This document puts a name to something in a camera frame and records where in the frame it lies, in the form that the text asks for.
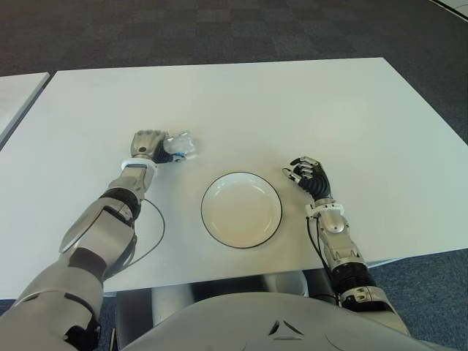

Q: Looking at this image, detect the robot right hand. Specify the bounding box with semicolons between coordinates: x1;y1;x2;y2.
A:
281;155;335;203

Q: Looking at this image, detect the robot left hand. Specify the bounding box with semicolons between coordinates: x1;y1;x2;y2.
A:
129;129;187;165

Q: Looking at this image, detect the clear plastic item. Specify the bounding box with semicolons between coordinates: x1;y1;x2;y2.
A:
162;128;203;162

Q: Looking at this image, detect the white plate with black rim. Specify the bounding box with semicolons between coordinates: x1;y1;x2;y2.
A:
200;171;284;251

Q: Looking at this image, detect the white neighbouring table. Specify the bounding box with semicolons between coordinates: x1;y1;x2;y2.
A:
0;72;50;148

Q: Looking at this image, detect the grey robot torso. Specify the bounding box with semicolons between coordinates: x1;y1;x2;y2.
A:
124;288;468;351

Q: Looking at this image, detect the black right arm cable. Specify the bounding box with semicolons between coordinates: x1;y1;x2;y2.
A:
306;216;341;305

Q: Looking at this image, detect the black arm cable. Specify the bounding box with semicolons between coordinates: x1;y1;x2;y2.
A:
119;199;166;272
306;216;341;305

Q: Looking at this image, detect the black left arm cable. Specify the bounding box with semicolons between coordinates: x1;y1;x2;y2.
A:
119;199;166;272

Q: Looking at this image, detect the white rounded pedestal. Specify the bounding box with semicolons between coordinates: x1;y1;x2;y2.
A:
262;270;310;298

